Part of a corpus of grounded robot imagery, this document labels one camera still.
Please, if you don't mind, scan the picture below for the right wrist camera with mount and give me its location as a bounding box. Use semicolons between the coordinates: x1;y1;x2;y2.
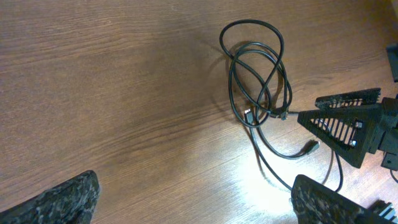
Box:
386;44;398;83

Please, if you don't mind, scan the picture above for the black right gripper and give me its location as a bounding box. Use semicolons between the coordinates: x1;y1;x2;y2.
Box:
297;88;397;170

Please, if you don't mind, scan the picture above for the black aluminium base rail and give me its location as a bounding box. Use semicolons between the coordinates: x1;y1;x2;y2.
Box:
371;200;397;223

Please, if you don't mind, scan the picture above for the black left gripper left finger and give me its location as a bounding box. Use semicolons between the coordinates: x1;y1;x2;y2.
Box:
1;170;100;223

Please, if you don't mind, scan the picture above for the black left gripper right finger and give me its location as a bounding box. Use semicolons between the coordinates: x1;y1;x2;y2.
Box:
291;175;392;224

